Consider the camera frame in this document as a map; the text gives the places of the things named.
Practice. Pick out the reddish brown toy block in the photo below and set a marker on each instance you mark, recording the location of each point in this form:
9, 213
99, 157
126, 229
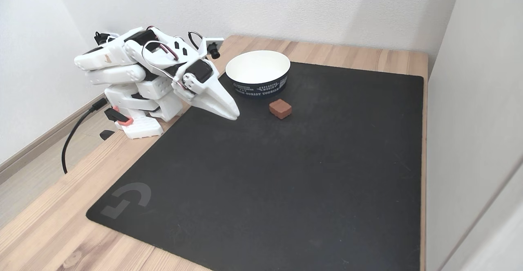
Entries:
280, 108

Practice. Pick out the white paper bowl, dark print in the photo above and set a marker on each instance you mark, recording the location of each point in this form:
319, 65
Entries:
257, 68

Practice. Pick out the black and orange table clamp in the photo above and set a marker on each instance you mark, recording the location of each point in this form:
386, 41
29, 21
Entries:
118, 115

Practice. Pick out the black desk mat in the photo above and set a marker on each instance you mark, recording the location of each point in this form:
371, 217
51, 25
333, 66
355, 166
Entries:
286, 181

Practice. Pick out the wooden baseboard strip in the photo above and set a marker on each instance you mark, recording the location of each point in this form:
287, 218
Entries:
32, 150

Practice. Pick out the black wall plug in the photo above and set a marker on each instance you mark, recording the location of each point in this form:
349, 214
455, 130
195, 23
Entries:
100, 38

